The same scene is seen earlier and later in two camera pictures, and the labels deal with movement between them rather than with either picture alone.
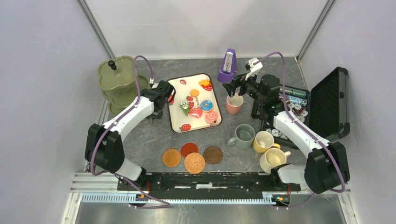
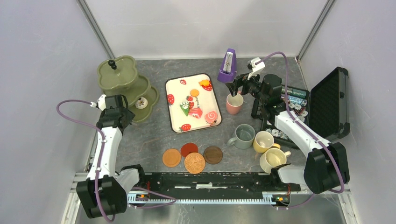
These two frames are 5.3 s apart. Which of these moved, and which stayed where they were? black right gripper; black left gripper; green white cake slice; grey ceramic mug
Moved: black left gripper
Stayed: black right gripper; grey ceramic mug; green white cake slice
